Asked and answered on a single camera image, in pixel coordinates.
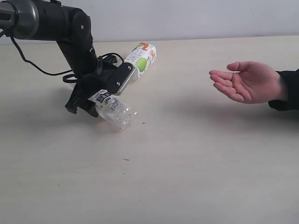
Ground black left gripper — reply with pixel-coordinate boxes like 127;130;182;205
65;56;118;118

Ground white blue label bottle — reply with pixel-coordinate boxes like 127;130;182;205
89;90;137;131

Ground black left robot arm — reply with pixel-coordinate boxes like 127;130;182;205
0;0;117;118

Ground black sleeved forearm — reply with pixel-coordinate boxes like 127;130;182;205
268;70;299;112

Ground green apple label bottle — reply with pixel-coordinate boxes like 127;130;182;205
124;42;157;82

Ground person's open hand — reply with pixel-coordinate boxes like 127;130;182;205
209;61;287;104

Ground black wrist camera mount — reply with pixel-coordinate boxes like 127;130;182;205
106;63;136;96

